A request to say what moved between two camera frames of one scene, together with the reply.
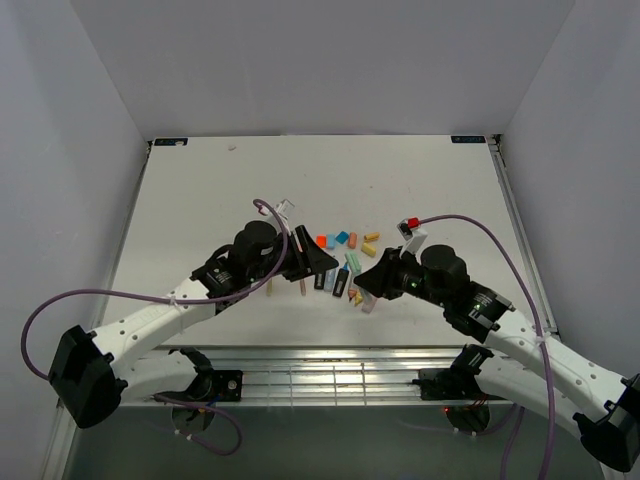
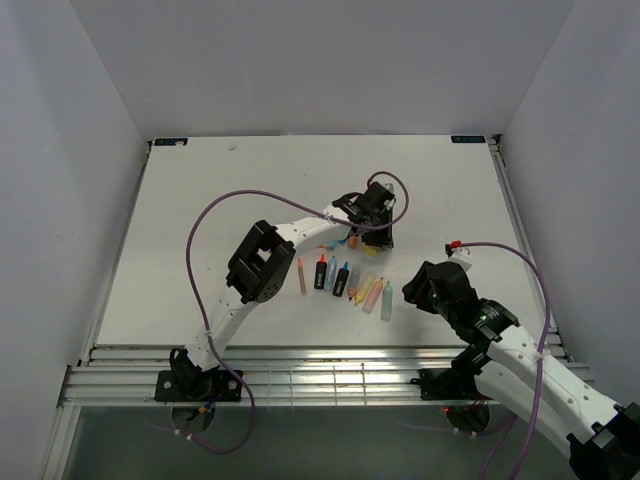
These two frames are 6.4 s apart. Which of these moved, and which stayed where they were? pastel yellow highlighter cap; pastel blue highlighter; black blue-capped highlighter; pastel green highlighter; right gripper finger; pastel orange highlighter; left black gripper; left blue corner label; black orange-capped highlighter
Moved: right gripper finger; left black gripper; pastel green highlighter
Stayed: black blue-capped highlighter; pastel yellow highlighter cap; pastel blue highlighter; left blue corner label; black orange-capped highlighter; pastel orange highlighter
